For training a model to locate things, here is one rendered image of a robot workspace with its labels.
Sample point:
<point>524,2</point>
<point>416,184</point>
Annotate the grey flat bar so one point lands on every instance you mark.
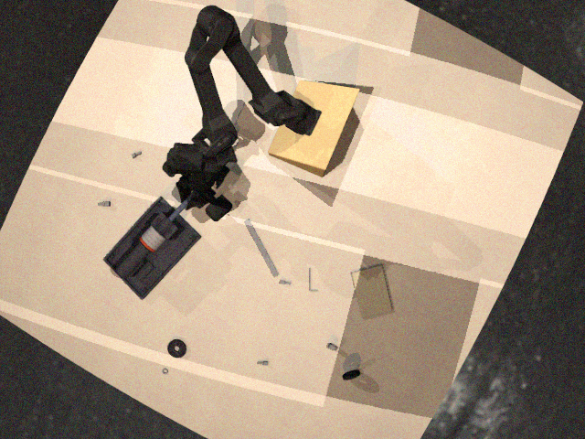
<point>261,248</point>

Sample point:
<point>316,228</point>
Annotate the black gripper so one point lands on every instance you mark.
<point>202,186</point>

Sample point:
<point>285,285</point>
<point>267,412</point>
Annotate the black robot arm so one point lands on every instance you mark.
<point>277,108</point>

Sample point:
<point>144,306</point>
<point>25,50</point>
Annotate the black ring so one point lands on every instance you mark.
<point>351,374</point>

